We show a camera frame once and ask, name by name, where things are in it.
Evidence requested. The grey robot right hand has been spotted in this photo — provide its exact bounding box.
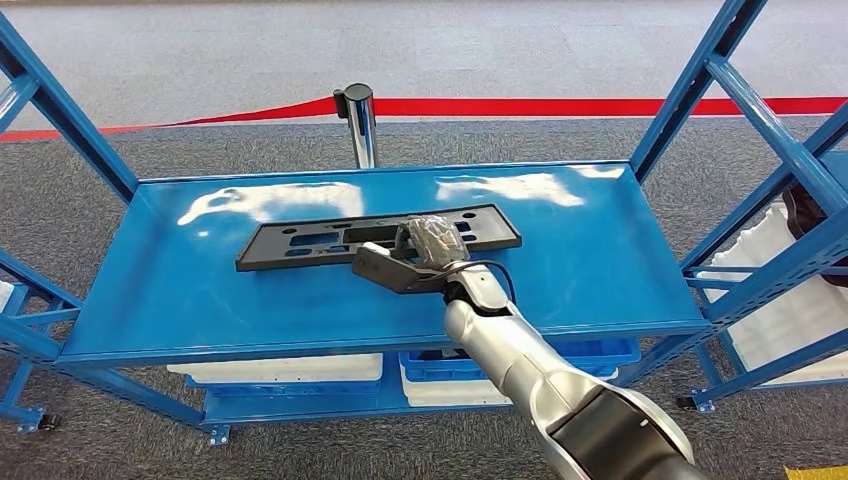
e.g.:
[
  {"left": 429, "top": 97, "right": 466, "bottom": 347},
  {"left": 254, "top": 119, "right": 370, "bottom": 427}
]
[{"left": 394, "top": 215, "right": 472, "bottom": 272}]

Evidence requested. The blue metal shelf rack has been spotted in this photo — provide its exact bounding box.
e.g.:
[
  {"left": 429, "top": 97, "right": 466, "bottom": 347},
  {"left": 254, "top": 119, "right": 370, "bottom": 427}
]
[
  {"left": 0, "top": 0, "right": 848, "bottom": 446},
  {"left": 0, "top": 248, "right": 84, "bottom": 435},
  {"left": 678, "top": 99, "right": 848, "bottom": 413}
]

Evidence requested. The red barrier belt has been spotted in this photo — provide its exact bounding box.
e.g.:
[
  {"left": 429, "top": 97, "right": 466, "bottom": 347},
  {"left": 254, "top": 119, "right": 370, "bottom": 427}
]
[
  {"left": 0, "top": 97, "right": 339, "bottom": 144},
  {"left": 372, "top": 97, "right": 848, "bottom": 119}
]

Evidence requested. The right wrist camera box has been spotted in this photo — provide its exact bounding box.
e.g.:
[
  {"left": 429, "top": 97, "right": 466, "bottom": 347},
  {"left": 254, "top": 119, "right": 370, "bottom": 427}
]
[{"left": 351, "top": 241, "right": 452, "bottom": 295}]

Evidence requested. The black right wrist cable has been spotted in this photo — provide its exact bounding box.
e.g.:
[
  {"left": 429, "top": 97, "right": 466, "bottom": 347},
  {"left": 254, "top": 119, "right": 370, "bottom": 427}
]
[{"left": 430, "top": 259, "right": 517, "bottom": 303}]

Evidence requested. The black plastic panel part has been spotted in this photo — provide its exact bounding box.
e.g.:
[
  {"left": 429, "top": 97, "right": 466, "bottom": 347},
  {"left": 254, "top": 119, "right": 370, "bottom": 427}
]
[{"left": 235, "top": 203, "right": 523, "bottom": 273}]

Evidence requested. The chrome barrier post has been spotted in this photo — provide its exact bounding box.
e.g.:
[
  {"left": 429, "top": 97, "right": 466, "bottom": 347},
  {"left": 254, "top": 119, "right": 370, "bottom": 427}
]
[{"left": 333, "top": 82, "right": 379, "bottom": 170}]

